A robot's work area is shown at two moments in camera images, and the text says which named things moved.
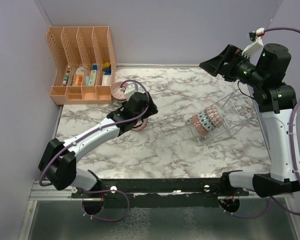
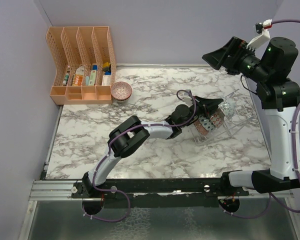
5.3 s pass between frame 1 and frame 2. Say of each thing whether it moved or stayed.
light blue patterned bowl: stayed
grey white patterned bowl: moved
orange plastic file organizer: stayed
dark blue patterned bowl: stayed
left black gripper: moved
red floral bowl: stayed
